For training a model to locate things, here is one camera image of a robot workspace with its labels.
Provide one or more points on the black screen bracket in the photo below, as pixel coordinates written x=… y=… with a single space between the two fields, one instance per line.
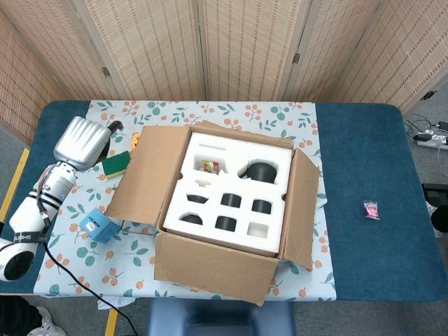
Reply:
x=429 y=94

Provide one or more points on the cardboard box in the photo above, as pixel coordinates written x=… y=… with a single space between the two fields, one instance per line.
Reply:
x=210 y=266

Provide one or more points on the white foam insert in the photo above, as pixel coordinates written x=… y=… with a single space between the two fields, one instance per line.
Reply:
x=210 y=185

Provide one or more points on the floral print tablecloth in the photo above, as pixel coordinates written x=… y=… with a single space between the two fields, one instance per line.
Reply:
x=122 y=269

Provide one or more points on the black equipment case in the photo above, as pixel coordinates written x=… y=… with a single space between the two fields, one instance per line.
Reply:
x=435 y=196

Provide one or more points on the green yellow sponge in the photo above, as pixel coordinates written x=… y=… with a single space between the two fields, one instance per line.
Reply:
x=115 y=165

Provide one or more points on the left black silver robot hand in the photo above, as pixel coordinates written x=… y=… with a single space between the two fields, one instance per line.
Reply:
x=80 y=143

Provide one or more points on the bamboo folding screen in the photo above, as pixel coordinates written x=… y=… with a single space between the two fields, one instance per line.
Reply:
x=245 y=45

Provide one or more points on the black trouser leg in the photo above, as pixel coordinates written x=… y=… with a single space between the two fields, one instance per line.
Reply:
x=17 y=316

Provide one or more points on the blue velvet table cover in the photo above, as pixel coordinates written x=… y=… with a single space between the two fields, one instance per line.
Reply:
x=357 y=157

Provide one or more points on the black shallow cup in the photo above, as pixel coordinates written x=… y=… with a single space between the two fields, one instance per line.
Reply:
x=192 y=219
x=197 y=199

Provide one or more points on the black teapot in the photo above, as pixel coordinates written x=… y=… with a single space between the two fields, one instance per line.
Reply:
x=262 y=171

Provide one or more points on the small blue carton box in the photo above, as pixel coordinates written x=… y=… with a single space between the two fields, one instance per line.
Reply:
x=99 y=225

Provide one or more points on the white sneaker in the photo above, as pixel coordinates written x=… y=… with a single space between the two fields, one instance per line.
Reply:
x=49 y=323

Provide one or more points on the pink candy packet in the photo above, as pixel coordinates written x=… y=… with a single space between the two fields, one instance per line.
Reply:
x=371 y=210

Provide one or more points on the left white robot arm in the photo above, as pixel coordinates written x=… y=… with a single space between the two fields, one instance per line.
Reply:
x=31 y=210

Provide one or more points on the brass screen hinge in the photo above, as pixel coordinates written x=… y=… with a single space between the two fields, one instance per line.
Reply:
x=106 y=72
x=297 y=58

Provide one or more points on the white power strip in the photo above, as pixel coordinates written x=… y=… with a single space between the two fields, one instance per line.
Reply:
x=432 y=139

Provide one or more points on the white paper scrap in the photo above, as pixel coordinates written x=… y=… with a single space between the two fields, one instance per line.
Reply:
x=108 y=304

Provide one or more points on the red green tea packet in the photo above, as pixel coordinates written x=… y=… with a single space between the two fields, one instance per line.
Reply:
x=210 y=167

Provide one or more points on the yellow cat-shaped tape measure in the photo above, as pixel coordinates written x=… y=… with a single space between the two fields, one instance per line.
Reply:
x=135 y=141

